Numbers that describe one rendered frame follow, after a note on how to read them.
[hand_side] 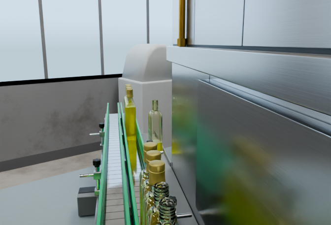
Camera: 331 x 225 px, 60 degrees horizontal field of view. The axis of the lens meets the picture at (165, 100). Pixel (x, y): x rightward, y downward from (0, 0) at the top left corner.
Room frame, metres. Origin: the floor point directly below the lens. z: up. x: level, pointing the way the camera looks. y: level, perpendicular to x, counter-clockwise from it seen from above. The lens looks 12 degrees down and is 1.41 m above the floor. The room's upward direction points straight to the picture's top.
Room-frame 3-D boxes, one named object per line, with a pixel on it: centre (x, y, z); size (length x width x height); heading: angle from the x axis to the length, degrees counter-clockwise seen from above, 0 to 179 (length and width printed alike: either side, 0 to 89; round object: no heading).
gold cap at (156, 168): (0.56, 0.02, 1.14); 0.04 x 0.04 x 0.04
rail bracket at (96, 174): (0.93, 0.26, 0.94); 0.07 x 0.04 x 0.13; 100
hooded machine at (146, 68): (3.61, 0.15, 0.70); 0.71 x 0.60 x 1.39; 125
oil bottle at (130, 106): (1.53, 0.19, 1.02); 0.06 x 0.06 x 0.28; 10
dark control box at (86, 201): (1.03, 0.30, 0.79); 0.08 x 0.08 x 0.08; 10
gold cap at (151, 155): (0.62, 0.03, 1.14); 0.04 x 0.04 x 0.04
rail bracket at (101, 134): (1.38, 0.34, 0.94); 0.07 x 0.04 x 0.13; 100
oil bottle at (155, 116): (1.32, 0.05, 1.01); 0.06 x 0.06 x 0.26; 18
